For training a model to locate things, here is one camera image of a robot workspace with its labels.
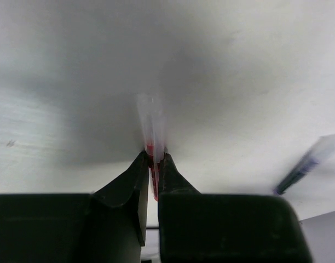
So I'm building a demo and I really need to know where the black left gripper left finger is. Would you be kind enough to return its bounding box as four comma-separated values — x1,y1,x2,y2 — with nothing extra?
0,153,148,262

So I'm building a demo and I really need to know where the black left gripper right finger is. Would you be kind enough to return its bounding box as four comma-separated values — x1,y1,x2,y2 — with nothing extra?
158,154,313,263

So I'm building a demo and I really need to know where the red gel pen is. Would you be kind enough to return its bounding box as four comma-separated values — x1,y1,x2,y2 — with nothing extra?
137,94,166,200

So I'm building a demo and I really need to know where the purple gel pen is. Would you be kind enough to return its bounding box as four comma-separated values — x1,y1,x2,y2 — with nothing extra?
274,134,335,196

